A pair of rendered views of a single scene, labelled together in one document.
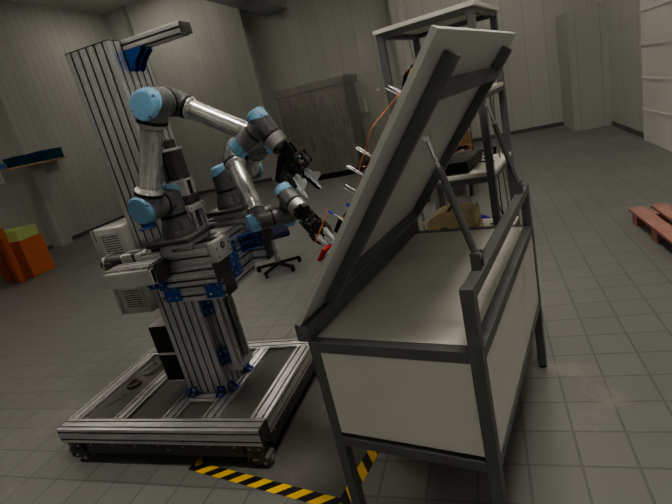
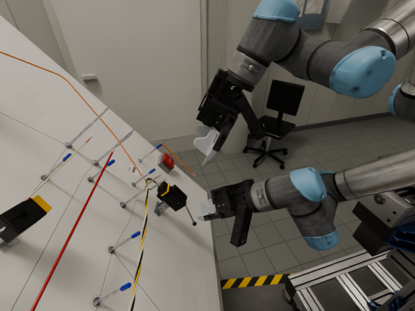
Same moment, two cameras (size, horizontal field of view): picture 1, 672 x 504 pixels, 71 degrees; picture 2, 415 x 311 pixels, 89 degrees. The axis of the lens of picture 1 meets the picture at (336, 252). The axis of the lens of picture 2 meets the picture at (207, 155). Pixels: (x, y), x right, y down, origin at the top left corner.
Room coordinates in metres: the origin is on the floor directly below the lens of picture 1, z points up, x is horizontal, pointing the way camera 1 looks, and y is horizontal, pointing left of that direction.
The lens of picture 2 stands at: (2.07, -0.23, 1.59)
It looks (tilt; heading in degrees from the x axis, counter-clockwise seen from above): 35 degrees down; 143
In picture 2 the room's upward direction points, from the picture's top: straight up
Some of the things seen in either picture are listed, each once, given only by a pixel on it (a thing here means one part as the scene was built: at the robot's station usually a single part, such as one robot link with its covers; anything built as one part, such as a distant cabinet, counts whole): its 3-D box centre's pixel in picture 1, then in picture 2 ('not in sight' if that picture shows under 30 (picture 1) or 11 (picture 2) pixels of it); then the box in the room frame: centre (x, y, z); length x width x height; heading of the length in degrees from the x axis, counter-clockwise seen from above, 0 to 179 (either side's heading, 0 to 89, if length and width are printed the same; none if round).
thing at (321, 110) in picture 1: (326, 129); not in sight; (11.23, -0.44, 1.04); 1.62 x 1.25 x 2.09; 70
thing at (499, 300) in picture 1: (453, 355); not in sight; (1.83, -0.40, 0.40); 1.18 x 0.60 x 0.80; 148
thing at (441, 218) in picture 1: (453, 223); not in sight; (2.61, -0.70, 0.76); 0.30 x 0.21 x 0.20; 61
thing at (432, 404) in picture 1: (447, 315); not in sight; (1.82, -0.41, 0.60); 1.17 x 0.58 x 0.40; 148
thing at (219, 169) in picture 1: (224, 175); not in sight; (2.56, 0.49, 1.33); 0.13 x 0.12 x 0.14; 108
